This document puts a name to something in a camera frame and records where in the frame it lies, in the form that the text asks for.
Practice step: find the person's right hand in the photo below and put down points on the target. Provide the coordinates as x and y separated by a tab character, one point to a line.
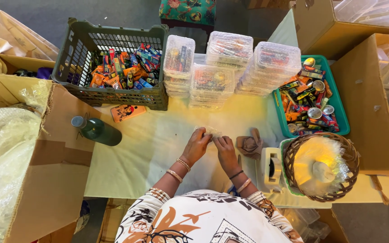
229	156

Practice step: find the person's left hand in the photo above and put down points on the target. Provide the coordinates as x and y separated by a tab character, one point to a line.
194	146

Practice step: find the person's right fingers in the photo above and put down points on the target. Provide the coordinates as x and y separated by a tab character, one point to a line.
220	141

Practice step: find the person's left fingers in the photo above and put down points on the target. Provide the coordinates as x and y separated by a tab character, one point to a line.
205	135

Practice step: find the small clear plastic bag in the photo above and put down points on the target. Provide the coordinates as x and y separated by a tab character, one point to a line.
213	132

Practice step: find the black wrist band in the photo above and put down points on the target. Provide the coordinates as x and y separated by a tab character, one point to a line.
236	174

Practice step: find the gold beaded bangle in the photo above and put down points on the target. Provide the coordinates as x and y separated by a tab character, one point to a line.
174	175
183	164
244	185

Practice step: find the short stack of clear boxes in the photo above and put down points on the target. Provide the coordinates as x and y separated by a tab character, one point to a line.
212	82

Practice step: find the cream tape dispenser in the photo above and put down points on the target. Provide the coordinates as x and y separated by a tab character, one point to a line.
268	170

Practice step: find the light green plastic tray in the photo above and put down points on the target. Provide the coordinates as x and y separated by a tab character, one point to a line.
284	165

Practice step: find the pale white tablecloth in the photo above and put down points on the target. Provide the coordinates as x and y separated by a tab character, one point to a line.
140	158

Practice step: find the brown wicker basket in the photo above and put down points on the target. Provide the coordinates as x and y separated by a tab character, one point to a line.
290	168

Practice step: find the person's floral printed dress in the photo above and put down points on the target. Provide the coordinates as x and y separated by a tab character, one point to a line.
201	219

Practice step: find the orange printed phone case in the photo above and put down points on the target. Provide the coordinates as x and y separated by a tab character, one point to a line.
127	113

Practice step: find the narrow stack of clear boxes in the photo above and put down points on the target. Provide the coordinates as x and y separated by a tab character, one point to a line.
179	57

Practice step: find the pile of clear plastic bags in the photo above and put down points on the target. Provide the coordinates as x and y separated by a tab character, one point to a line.
311	152

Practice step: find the stack of clear plastic boxes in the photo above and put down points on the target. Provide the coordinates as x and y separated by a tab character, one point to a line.
229	47

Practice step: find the tall leaning stack clear boxes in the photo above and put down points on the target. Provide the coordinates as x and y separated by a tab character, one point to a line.
272	64

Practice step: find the heap of packets and cans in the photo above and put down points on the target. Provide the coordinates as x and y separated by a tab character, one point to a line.
307	98

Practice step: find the heap of colourful snack packets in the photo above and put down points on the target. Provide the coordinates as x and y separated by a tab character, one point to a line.
127	69

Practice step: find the dark green bottle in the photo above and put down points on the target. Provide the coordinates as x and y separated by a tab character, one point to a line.
101	132

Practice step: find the white round stone weight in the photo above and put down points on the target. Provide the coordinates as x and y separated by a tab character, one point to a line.
323	172

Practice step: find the teal plastic tray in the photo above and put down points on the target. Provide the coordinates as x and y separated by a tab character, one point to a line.
339	108

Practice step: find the floral upholstered stool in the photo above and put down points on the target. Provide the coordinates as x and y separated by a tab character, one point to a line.
187	11

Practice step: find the low cardboard box clear tubs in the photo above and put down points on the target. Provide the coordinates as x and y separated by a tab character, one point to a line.
316	224

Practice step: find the open cardboard box clear containers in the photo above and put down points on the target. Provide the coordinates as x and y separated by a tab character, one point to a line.
360	101

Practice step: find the big cardboard box clear tubs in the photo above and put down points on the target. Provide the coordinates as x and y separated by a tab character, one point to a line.
319	27

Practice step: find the large cardboard box with bubble wrap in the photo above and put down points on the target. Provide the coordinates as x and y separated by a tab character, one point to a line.
56	168

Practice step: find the dark green plastic crate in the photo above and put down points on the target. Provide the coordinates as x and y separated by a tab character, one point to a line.
79	44

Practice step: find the cardboard box with purple cloth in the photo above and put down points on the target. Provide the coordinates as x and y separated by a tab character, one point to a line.
22	64

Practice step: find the cream patterned cloth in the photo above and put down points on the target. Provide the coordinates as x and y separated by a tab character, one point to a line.
2	40

